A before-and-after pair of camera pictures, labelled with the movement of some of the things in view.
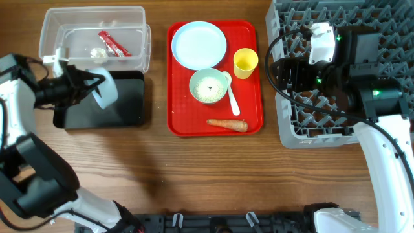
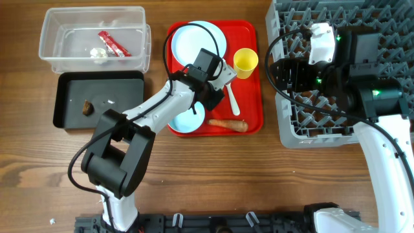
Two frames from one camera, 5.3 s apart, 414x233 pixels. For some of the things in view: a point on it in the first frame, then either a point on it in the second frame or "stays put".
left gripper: x=75 y=77 to x=211 y=103
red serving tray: x=213 y=78 stays put
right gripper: x=299 y=66 stays put
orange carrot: x=237 y=125 stays put
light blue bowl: x=107 y=89 to x=187 y=122
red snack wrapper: x=112 y=46 stays put
